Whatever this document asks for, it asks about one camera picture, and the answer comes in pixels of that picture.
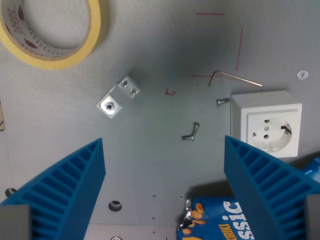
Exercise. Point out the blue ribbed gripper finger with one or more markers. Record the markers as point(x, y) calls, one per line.
point(265, 180)
point(62, 185)

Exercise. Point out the blue snack bag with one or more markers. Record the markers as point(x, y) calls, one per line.
point(215, 220)

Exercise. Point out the silver plate screw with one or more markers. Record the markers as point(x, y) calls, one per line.
point(115, 238)

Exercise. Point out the grey metal mounting plate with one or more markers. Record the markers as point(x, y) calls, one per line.
point(130, 232)

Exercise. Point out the small steel cap screw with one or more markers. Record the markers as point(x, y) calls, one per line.
point(188, 137)
point(222, 101)
point(196, 128)

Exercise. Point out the wooden board edge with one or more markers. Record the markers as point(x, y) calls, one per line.
point(1, 117)

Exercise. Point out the metal allen key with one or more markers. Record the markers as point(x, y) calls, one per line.
point(235, 77)

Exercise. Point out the small metal washer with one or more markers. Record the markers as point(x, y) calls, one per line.
point(302, 74)

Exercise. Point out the yellow masking tape roll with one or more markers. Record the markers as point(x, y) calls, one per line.
point(97, 30)

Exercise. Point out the white wall power socket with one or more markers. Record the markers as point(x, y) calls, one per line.
point(265, 110)

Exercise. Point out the aluminium angle bracket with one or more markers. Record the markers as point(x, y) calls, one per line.
point(110, 106)

